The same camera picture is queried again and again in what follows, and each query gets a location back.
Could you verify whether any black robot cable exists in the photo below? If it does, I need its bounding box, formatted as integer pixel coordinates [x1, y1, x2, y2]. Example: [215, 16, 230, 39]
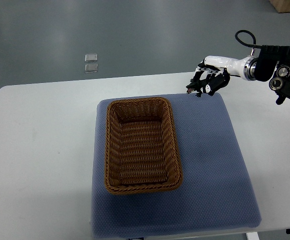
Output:
[234, 30, 262, 51]

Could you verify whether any brown wicker basket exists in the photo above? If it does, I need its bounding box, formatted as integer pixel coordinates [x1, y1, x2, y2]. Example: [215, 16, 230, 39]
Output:
[104, 96, 183, 195]

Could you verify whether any upper metal floor plate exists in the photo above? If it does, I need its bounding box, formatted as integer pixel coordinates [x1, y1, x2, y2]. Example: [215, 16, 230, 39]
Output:
[85, 53, 98, 63]

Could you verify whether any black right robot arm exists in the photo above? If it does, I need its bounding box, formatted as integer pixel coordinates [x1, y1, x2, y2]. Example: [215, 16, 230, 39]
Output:
[254, 45, 290, 105]

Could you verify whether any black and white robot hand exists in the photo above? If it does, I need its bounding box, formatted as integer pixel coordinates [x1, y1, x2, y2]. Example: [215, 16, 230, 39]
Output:
[190, 55, 257, 96]

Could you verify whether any dark toy crocodile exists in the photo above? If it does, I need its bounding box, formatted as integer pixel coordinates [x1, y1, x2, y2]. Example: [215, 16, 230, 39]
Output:
[186, 79, 211, 98]

